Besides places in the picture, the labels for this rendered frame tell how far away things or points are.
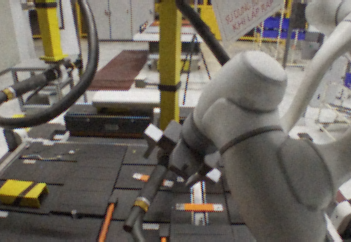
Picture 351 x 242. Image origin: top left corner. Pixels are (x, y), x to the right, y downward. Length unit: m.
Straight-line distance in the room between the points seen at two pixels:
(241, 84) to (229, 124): 0.06
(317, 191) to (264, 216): 0.07
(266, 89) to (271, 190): 0.13
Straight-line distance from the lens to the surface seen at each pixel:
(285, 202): 0.33
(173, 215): 0.84
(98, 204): 0.87
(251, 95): 0.34
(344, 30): 0.96
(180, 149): 0.47
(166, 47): 0.71
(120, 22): 9.80
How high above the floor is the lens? 1.62
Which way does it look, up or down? 27 degrees down
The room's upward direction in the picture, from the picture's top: 1 degrees clockwise
